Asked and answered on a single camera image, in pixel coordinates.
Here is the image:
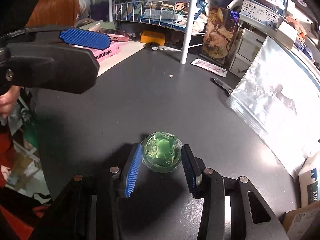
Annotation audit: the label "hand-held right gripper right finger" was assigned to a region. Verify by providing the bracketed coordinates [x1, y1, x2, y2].
[181, 144, 290, 240]

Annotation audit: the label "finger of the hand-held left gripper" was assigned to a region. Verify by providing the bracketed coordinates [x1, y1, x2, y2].
[7, 25, 112, 50]
[5, 34, 100, 95]

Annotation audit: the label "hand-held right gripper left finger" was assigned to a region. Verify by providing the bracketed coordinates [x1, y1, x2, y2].
[31, 142, 143, 240]

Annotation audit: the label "green round toy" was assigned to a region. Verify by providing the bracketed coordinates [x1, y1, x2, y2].
[141, 131, 183, 174]

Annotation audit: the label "brown cardboard box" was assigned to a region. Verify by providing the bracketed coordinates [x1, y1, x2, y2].
[284, 201, 320, 240]

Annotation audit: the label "person's left hand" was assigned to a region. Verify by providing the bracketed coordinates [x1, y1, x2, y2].
[0, 86, 21, 120]

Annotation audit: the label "pink flat box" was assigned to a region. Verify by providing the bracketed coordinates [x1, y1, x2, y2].
[69, 41, 121, 63]

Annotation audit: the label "pink handheld device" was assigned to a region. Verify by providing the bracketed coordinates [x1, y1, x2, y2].
[103, 28, 130, 43]

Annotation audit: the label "orange wig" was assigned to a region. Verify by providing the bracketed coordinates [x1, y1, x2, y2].
[26, 0, 81, 28]

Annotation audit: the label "small orange box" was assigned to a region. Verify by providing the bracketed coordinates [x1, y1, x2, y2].
[140, 30, 166, 44]

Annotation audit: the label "anime card packs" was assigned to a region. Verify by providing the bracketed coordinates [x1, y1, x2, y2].
[124, 0, 208, 32]

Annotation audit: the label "white paper slip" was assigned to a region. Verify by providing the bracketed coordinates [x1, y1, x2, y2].
[190, 58, 228, 78]

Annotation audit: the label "clear plastic bag bow print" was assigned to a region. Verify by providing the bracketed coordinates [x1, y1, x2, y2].
[226, 35, 320, 178]

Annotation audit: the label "person's red clothing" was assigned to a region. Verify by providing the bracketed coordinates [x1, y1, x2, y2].
[0, 130, 34, 240]

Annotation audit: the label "white drawer unit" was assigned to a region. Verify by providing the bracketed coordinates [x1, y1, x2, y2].
[228, 27, 266, 78]

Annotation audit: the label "white labelled box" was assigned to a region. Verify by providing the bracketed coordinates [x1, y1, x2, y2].
[238, 0, 285, 32]

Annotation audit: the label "white wire rack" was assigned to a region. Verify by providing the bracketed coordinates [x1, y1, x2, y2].
[108, 0, 238, 64]

